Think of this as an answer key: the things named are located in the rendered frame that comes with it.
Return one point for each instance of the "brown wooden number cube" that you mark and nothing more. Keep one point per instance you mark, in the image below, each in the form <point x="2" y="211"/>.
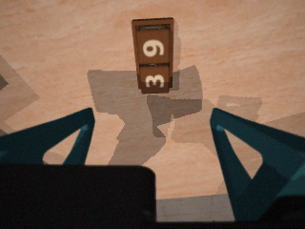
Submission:
<point x="155" y="78"/>
<point x="153" y="44"/>

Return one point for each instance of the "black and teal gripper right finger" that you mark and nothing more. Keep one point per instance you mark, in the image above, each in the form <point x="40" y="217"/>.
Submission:
<point x="281" y="174"/>

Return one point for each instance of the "brown wooden tray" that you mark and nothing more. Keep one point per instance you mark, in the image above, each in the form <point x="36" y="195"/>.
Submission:
<point x="153" y="22"/>

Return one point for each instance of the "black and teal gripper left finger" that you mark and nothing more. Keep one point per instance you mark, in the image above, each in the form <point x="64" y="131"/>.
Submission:
<point x="28" y="146"/>

